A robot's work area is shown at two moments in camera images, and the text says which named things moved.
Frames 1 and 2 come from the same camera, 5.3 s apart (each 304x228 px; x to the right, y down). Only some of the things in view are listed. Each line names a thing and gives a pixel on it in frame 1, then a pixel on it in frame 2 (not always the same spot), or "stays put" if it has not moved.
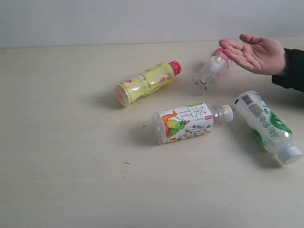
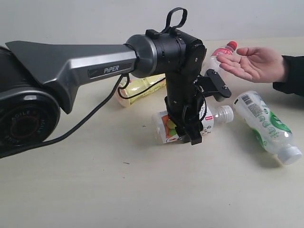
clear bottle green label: (270, 131) stays put
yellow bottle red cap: (129, 90) stays put
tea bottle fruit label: (189, 121) stays put
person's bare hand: (260, 55) → (258, 64)
